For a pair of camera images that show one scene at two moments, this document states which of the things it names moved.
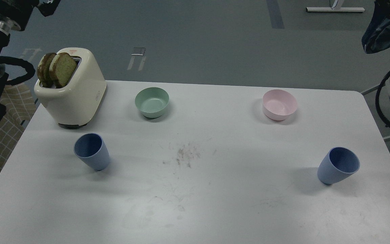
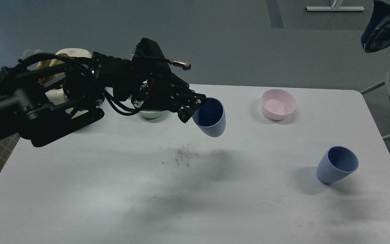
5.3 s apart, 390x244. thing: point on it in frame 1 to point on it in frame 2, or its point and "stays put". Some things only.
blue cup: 90,148 to 210,117
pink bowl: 278,104 stays put
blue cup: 339,164 stays put
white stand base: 311,9 stays put
